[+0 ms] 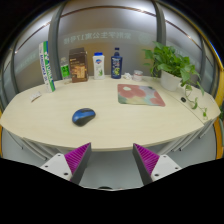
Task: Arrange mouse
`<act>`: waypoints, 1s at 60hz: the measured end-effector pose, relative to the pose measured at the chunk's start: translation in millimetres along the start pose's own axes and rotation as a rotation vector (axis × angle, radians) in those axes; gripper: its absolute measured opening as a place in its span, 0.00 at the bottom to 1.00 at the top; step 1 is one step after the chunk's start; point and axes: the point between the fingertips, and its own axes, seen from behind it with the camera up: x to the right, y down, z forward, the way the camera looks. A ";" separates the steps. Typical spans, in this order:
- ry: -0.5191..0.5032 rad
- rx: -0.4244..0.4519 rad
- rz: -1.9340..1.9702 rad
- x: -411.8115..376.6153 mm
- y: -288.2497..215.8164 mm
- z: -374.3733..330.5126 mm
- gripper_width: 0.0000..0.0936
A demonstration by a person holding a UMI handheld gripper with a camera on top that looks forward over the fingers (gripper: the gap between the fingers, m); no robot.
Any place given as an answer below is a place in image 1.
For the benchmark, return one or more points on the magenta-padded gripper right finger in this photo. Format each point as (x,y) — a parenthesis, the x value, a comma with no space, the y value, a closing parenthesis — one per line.
(146,160)

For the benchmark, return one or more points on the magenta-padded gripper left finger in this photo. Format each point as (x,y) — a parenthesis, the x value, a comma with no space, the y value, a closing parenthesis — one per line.
(77,159)

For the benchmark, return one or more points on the blue and black computer mouse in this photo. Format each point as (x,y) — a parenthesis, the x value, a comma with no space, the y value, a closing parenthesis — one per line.
(83,116)

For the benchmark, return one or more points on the floral pink green mouse pad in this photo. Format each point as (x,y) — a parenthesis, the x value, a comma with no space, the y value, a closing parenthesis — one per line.
(140,95)

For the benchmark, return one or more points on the small black desk button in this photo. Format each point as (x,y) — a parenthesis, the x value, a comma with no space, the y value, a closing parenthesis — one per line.
(183,99)

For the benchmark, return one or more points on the green plant in white pot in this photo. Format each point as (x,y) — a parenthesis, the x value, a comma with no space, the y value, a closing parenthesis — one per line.
(170,80)

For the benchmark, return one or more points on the small jar with silver lid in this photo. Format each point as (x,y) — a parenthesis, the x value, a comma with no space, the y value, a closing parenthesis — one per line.
(137,76)

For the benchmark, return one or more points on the crumpled white tissue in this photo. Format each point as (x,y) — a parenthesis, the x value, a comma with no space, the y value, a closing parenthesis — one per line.
(127,76)

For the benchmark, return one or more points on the clear bottle with green label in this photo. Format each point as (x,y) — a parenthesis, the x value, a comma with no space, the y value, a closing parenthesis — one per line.
(65,71)

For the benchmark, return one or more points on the brown cardboard box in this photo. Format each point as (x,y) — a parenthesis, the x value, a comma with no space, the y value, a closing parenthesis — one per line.
(78,66)

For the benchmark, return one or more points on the white bottle with blue cap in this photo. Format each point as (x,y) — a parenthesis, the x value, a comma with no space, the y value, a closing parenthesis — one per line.
(99,68)

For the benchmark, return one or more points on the white green shuttlecock tube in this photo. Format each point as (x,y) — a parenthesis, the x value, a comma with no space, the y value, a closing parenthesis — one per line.
(46,66)

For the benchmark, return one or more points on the dark blue pump bottle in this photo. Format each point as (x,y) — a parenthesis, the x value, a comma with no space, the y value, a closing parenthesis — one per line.
(116,66)

